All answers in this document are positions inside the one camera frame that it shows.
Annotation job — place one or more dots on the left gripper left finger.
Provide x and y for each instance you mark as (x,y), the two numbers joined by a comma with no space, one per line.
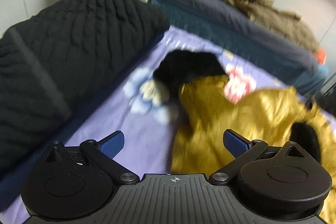
(112,144)

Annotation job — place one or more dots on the olive brown padded coat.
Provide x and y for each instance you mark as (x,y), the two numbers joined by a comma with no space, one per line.
(286,24)

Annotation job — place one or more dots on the grey sheet massage bed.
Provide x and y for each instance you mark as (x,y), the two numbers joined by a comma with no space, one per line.
(227,27)

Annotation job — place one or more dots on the black quilted jacket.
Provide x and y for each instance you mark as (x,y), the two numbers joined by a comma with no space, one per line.
(60,58)

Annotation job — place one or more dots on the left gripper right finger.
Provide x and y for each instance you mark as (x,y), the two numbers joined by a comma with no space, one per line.
(235,143)

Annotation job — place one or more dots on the purple floral bed sheet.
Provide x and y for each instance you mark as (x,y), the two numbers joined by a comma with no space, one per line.
(149,131)

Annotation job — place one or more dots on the orange folded cloth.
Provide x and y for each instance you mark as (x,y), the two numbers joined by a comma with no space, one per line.
(320,56)

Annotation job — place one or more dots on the gold satin jacket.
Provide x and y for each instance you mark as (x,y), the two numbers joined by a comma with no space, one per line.
(275,116)

